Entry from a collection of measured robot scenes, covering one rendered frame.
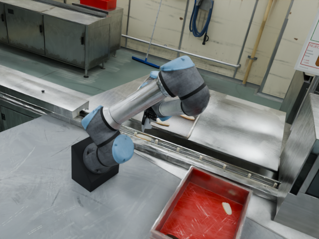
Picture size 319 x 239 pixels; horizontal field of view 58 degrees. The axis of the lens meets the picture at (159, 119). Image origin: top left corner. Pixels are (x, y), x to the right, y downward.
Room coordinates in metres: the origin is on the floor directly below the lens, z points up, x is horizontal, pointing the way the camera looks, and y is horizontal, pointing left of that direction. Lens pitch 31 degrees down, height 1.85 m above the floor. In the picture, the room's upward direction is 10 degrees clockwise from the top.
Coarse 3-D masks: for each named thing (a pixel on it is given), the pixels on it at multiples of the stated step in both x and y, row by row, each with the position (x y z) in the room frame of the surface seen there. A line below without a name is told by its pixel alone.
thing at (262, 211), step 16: (144, 80) 2.37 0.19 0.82; (96, 96) 1.91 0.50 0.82; (112, 96) 1.96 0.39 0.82; (288, 128) 1.94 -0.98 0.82; (160, 144) 1.44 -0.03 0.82; (192, 144) 1.50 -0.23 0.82; (160, 160) 1.29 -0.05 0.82; (224, 160) 1.39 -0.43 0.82; (240, 160) 1.42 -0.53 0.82; (272, 176) 1.32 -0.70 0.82; (256, 208) 1.04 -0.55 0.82; (272, 208) 1.06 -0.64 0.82; (272, 224) 0.96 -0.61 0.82
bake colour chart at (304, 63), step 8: (312, 24) 1.95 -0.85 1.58; (312, 32) 1.94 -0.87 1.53; (312, 40) 1.94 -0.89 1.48; (304, 48) 1.95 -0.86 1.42; (312, 48) 1.93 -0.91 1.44; (304, 56) 1.94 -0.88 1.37; (312, 56) 1.93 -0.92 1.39; (296, 64) 1.95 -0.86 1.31; (304, 64) 1.93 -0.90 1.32; (312, 64) 1.92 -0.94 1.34; (312, 72) 1.91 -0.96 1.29
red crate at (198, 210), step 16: (192, 192) 1.07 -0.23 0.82; (208, 192) 1.09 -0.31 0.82; (176, 208) 0.95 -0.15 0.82; (192, 208) 0.97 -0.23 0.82; (208, 208) 0.99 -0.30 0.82; (240, 208) 1.02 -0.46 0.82; (176, 224) 0.86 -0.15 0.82; (192, 224) 0.87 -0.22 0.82; (208, 224) 0.89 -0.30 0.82; (224, 224) 0.91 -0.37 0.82
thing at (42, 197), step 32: (32, 128) 1.38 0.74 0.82; (64, 128) 1.44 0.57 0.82; (0, 160) 1.07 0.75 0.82; (32, 160) 1.11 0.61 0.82; (64, 160) 1.15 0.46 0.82; (128, 160) 1.24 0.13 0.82; (0, 192) 0.87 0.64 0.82; (32, 192) 0.90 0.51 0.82; (64, 192) 0.93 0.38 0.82; (96, 192) 0.97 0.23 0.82; (128, 192) 1.00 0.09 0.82; (160, 192) 1.04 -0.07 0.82; (0, 224) 0.72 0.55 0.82; (32, 224) 0.74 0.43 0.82; (64, 224) 0.77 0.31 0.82; (96, 224) 0.79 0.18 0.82; (128, 224) 0.82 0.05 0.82; (256, 224) 0.94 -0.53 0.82
